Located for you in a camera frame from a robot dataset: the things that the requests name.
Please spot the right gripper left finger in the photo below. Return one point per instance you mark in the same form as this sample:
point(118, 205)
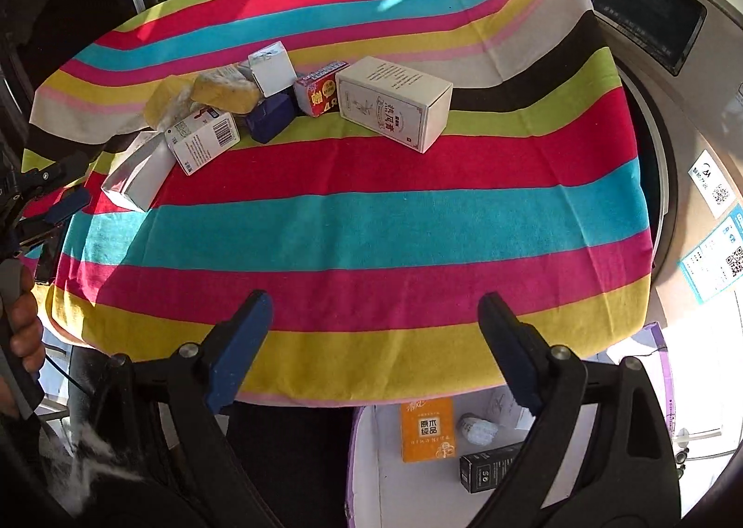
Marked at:
point(195, 383)

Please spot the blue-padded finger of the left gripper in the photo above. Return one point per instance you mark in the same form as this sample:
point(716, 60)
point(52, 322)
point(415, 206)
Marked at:
point(76, 200)

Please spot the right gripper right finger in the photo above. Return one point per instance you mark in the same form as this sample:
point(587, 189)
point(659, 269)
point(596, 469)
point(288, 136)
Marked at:
point(627, 477)

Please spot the long white silver box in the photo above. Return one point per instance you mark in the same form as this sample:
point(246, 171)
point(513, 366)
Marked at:
point(137, 178)

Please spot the white barcode medicine box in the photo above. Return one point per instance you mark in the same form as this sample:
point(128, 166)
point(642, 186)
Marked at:
point(199, 138)

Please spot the person's left hand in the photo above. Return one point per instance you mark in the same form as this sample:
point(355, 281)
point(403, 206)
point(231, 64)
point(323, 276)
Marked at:
point(27, 340)

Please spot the black box in bin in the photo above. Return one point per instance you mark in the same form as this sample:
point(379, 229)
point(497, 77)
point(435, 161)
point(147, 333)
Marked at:
point(485, 470)

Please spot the white crumpled packet in bin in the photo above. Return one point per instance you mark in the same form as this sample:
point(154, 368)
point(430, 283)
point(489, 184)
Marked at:
point(477, 430)

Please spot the yellow sponge cloth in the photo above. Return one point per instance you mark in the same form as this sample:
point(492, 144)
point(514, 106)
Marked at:
point(225, 88)

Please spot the orange box in bin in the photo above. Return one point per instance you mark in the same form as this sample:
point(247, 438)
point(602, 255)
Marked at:
point(427, 430)

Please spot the white storage bin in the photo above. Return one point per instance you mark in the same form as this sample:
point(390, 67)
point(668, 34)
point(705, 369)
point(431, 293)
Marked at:
point(384, 491)

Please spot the dark blue small box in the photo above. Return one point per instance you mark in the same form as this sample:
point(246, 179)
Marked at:
point(271, 117)

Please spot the small white cube box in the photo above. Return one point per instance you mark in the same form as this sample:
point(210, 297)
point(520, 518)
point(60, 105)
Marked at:
point(272, 69)

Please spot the red yellow small box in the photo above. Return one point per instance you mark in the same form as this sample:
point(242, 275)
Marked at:
point(316, 92)

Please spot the striped colourful tablecloth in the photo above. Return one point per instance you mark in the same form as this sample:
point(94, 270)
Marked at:
point(375, 256)

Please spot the large white medicine box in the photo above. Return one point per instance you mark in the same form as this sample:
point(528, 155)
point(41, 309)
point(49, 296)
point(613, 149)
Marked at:
point(401, 103)

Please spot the white washing machine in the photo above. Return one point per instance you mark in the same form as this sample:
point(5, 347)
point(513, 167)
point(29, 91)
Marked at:
point(680, 62)

